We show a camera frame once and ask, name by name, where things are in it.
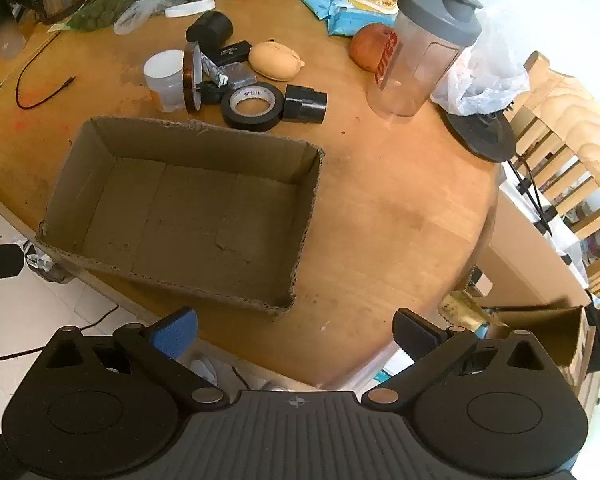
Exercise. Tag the black cylindrical adapter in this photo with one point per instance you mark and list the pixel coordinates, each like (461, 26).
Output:
(307, 105)

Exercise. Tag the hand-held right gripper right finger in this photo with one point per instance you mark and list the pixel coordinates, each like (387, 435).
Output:
(417, 332)

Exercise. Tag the tan pig-shaped squishy toy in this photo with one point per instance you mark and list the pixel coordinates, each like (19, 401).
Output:
(272, 60)

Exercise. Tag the red apple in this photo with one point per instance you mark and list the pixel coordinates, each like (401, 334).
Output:
(370, 47)

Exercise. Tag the clear plastic cup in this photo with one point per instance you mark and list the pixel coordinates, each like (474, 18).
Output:
(2, 30)

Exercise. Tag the brown cardboard box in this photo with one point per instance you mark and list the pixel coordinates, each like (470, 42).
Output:
(180, 220)

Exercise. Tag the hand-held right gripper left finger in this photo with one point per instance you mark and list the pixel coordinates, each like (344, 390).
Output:
(172, 334)

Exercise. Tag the green net bag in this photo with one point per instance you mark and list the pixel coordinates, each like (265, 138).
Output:
(100, 12)

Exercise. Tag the yellow wipes pack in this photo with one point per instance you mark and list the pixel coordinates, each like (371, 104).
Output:
(375, 1)

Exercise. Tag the black tape roll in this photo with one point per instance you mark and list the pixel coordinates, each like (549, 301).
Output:
(230, 110)

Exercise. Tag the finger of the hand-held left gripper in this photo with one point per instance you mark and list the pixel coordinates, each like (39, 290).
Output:
(2, 262)

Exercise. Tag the patterned strip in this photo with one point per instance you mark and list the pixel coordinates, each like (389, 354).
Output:
(215, 70)

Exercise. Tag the clear shaker bottle grey lid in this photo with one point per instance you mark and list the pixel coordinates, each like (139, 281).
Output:
(415, 60)

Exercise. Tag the white plastic jar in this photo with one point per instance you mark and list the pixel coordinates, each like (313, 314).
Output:
(162, 80)

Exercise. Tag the small black box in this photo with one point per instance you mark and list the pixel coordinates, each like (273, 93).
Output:
(232, 52)

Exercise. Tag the clear plastic case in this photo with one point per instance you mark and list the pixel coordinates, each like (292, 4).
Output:
(242, 75)

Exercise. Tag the wooden chair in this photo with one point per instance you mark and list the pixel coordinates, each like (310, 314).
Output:
(575, 125)

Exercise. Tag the black round base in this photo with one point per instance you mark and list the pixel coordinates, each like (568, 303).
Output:
(480, 135)

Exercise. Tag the black round cap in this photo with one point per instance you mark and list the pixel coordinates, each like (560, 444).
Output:
(210, 30)

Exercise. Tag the open cardboard carton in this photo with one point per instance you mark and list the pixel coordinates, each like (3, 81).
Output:
(545, 335)

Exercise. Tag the amber tape roll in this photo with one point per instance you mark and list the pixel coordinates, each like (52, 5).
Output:
(190, 77)

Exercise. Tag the clear plastic bag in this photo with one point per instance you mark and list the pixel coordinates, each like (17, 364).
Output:
(135, 15)

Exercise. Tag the white plastic bag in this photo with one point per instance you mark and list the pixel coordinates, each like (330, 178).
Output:
(490, 70)

